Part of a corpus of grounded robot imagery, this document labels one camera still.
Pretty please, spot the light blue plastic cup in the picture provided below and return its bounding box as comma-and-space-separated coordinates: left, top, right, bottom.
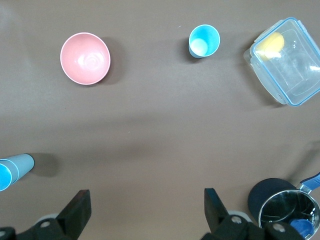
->
4, 153, 35, 185
0, 158, 20, 193
188, 24, 221, 59

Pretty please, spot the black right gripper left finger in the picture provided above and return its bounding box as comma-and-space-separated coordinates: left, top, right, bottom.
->
0, 189, 92, 240

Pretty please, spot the yellow rounded object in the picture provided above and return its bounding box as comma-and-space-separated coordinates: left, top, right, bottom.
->
256, 32, 285, 61

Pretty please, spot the pink plastic bowl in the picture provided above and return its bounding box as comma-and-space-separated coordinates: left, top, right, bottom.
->
59, 31, 111, 86

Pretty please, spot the glass lid with blue knob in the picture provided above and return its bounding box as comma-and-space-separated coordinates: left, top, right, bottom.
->
258, 189, 320, 240

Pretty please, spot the dark blue pot with handle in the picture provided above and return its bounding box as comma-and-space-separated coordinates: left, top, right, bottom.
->
247, 172, 320, 240

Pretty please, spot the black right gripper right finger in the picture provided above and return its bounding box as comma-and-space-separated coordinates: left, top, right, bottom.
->
201, 187, 305, 240

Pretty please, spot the clear container with blue seal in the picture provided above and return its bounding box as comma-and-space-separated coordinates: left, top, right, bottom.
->
243, 16, 320, 108

